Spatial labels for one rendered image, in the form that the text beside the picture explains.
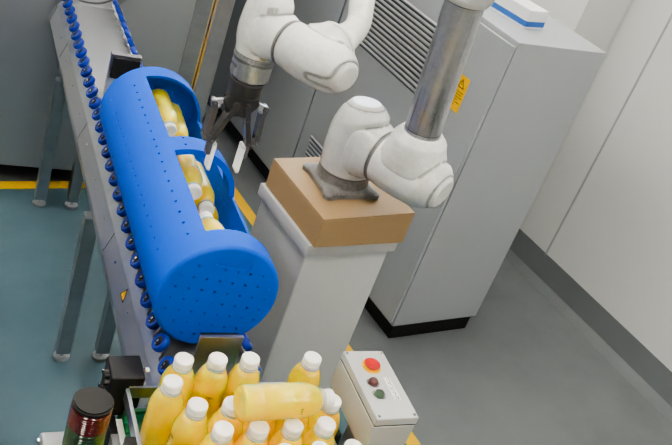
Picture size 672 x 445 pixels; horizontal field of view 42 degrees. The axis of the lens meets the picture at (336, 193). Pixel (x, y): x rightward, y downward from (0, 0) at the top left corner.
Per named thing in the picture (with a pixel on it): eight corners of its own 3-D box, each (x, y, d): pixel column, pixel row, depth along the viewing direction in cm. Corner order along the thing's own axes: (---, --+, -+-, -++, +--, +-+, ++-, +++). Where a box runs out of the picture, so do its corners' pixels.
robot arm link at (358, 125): (341, 148, 263) (362, 83, 253) (388, 177, 255) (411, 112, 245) (307, 159, 251) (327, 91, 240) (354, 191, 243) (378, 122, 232)
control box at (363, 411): (367, 383, 200) (382, 349, 195) (402, 451, 184) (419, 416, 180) (328, 384, 195) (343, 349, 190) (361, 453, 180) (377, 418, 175)
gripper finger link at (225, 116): (241, 106, 191) (236, 103, 190) (213, 146, 194) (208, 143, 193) (237, 98, 194) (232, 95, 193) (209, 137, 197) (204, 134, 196)
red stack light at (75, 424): (105, 406, 141) (110, 389, 139) (111, 437, 136) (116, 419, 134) (64, 408, 138) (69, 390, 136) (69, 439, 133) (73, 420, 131)
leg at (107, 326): (107, 351, 325) (141, 213, 296) (109, 362, 321) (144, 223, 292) (91, 351, 323) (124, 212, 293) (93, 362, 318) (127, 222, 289)
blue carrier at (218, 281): (175, 158, 273) (209, 80, 262) (249, 352, 206) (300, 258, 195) (86, 137, 258) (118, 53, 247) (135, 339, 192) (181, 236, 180)
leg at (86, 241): (68, 351, 319) (99, 210, 290) (70, 362, 314) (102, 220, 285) (51, 351, 316) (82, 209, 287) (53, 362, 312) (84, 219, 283)
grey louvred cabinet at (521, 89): (274, 106, 560) (345, -119, 492) (469, 328, 414) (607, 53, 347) (197, 102, 529) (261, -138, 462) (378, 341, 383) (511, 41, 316)
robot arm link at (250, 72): (230, 41, 189) (223, 66, 191) (241, 59, 182) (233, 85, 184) (268, 48, 193) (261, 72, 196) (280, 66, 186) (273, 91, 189)
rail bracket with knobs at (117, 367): (139, 389, 189) (149, 354, 185) (145, 414, 184) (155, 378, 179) (93, 390, 185) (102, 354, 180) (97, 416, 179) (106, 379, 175)
